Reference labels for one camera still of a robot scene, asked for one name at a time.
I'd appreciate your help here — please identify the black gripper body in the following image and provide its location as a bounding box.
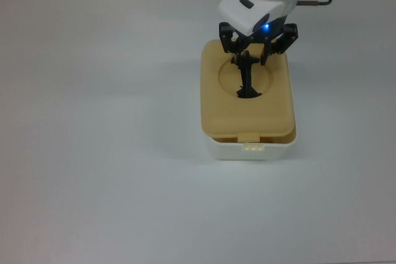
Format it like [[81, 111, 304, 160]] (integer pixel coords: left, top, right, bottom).
[[238, 13, 290, 44]]

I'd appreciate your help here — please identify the black lid handle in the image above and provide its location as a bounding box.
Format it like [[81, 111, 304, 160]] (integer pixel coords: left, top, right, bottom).
[[230, 49, 264, 100]]

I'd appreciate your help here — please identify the tan plastic case lid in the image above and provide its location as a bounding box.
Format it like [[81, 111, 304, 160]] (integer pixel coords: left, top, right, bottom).
[[199, 38, 295, 142]]

